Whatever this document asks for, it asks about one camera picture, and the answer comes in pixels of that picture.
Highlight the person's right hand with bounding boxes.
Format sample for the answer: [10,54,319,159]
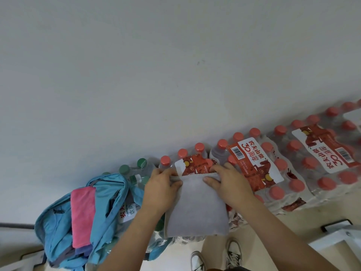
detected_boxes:
[202,161,256,213]

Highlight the white panel leaning on wall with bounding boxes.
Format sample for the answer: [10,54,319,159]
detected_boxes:
[0,222,36,247]

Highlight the person's left hand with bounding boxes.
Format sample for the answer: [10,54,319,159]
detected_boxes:
[140,167,184,221]

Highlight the white gym machine frame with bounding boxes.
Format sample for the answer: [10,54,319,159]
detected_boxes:
[308,219,361,271]

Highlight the grey-blue towel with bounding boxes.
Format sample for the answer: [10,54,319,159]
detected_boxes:
[74,244,94,256]

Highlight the stack of water bottle packs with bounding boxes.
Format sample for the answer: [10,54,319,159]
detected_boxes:
[101,99,361,247]

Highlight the light blue backpack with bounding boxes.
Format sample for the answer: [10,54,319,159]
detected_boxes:
[34,173,173,271]

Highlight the white and black sneaker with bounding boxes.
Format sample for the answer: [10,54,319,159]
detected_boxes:
[224,238,244,269]
[190,251,207,271]

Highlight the person's dark shorts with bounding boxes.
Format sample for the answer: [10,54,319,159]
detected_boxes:
[206,266,249,271]

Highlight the person's right forearm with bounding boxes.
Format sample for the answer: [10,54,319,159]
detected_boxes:
[239,196,341,271]

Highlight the pink towel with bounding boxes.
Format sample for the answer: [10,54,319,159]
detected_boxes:
[70,186,97,249]

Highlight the person's left forearm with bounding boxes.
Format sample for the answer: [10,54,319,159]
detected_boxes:
[97,211,167,271]

